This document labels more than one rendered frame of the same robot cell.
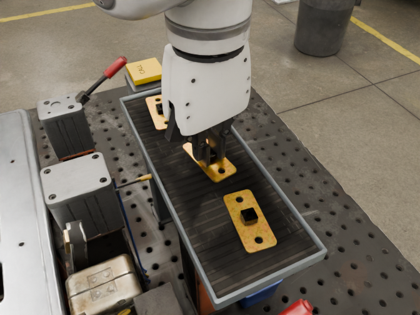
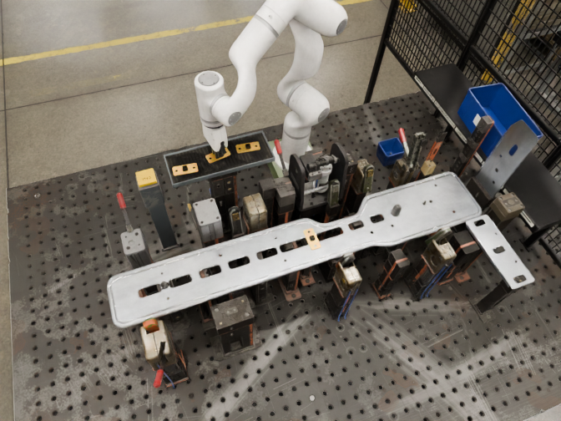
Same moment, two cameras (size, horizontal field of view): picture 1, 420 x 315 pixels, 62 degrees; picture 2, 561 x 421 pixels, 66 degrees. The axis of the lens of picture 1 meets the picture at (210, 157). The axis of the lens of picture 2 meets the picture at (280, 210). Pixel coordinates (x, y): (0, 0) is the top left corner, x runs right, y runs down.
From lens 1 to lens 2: 1.30 m
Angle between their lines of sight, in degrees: 52
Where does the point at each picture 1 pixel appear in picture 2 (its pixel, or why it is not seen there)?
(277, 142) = (126, 173)
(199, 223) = (247, 160)
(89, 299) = (260, 206)
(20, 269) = (233, 252)
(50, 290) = (245, 238)
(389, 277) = not seen: hidden behind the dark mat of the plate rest
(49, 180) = (207, 220)
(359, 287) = not seen: hidden behind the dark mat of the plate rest
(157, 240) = (189, 247)
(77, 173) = (205, 210)
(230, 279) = (267, 154)
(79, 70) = not seen: outside the picture
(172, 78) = (222, 134)
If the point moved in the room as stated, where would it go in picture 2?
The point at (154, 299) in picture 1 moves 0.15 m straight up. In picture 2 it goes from (264, 184) to (265, 157)
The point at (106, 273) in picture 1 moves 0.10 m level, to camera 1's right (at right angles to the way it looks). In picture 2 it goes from (250, 202) to (254, 180)
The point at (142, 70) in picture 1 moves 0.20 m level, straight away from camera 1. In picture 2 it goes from (147, 177) to (86, 183)
